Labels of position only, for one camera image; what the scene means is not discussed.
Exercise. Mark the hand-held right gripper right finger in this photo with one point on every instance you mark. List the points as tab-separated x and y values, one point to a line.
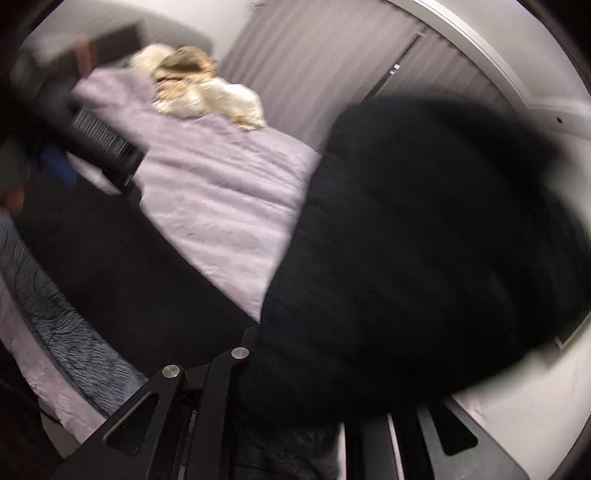
369	454

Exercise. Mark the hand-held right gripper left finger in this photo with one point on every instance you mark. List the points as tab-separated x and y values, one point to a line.
221	374

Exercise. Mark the black pants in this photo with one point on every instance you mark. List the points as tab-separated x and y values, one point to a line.
415	254

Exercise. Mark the dark furniture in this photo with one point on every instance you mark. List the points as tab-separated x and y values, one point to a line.
115	44

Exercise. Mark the brown striped cloth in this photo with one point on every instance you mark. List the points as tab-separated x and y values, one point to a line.
184	69

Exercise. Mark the lavender plush blanket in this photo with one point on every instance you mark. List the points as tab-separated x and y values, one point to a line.
221	184

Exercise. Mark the cream and striped clothes pile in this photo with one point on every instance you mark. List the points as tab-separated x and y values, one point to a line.
231	104

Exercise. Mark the grey curtain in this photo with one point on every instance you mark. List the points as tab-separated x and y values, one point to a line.
323	55

